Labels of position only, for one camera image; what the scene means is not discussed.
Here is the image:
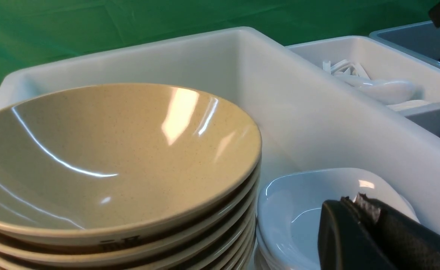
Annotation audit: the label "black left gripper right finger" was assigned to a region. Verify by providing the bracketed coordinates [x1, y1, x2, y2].
[341, 193, 440, 270]

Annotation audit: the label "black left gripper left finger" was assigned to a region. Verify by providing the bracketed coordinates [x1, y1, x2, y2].
[318, 199, 397, 270]

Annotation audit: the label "tan noodle bowl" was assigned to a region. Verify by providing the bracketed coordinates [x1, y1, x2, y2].
[0, 83, 262, 246]

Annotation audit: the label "stacked white dishes in tub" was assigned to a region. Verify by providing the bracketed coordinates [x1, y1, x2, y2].
[255, 168, 417, 270]

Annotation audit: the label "large white plastic tub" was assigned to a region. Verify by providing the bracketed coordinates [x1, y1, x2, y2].
[0, 27, 440, 234]

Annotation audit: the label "white spoon bin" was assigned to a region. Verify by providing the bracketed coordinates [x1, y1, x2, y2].
[288, 36, 440, 137]

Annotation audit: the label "pile of white spoons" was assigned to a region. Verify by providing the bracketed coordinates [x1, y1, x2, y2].
[322, 59, 430, 111]

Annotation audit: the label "grey chopstick bin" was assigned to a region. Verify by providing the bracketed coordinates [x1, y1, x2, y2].
[369, 21, 440, 69]

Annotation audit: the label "stack of tan bowls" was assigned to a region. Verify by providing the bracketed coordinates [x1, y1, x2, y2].
[0, 161, 262, 270]

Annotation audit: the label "green backdrop cloth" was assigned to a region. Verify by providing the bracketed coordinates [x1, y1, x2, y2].
[0, 0, 436, 84]

